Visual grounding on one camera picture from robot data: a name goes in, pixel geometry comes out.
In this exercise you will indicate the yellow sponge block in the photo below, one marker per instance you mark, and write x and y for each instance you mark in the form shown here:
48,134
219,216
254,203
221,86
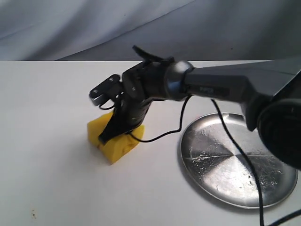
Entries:
114,149

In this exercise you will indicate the round steel plate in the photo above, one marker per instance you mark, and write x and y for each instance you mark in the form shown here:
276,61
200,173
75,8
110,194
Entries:
209,152

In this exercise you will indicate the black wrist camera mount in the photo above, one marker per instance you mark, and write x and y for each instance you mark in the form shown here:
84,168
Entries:
107,90

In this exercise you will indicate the grey backdrop cloth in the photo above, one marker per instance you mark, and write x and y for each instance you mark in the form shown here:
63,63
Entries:
106,30

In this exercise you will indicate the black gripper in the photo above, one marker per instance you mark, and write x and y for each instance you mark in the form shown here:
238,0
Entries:
143,82

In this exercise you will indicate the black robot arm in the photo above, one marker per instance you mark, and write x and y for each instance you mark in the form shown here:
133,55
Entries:
268,92

